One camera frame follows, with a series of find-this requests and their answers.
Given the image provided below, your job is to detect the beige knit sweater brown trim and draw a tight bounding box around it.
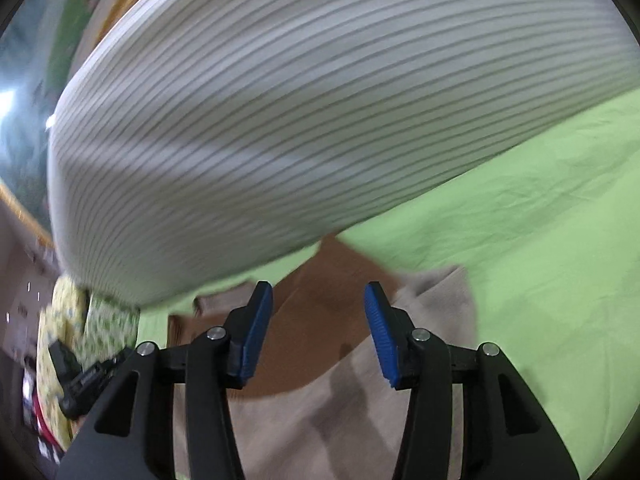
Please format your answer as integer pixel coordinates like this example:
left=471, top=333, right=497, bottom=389
left=167, top=234, right=478, bottom=480

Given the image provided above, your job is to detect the yellow patterned pillow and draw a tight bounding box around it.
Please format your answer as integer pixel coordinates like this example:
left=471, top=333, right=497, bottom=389
left=36, top=275, right=140, bottom=451

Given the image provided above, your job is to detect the light green bed sheet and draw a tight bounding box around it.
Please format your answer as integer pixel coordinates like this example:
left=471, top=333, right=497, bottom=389
left=136, top=86, right=640, bottom=480

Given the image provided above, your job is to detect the grey striped duvet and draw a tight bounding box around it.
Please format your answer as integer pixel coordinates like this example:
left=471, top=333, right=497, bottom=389
left=48, top=0, right=639, bottom=306

